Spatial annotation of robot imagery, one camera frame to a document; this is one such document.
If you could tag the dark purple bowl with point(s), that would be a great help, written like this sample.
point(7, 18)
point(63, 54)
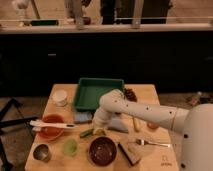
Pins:
point(102, 151)

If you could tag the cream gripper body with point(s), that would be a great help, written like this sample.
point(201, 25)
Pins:
point(99, 131)

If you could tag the orange plastic bowl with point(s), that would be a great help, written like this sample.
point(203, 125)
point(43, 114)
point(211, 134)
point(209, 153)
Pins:
point(51, 133)

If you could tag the blue sponge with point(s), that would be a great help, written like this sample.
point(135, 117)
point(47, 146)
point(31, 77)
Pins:
point(82, 117)

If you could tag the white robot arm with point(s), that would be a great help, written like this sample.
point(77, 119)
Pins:
point(194, 125)

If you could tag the green plastic tray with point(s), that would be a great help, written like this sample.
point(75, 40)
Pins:
point(89, 91)

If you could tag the black tripod stand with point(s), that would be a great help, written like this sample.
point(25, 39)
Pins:
point(6, 165)

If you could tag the dark red grapes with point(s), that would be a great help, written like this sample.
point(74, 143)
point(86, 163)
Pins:
point(130, 95)

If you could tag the silver fork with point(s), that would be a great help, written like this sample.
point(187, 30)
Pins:
point(145, 142)

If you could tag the green plastic cup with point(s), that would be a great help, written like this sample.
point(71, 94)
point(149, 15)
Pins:
point(70, 147)

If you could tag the black handled brush block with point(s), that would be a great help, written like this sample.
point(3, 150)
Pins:
point(130, 152)

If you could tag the red apple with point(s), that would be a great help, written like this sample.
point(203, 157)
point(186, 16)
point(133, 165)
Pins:
point(152, 126)

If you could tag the green pepper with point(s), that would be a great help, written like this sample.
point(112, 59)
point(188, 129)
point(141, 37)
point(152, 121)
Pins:
point(86, 133)

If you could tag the small metal cup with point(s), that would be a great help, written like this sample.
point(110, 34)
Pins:
point(42, 153)

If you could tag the white paper cup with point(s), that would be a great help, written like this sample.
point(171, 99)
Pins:
point(60, 98)

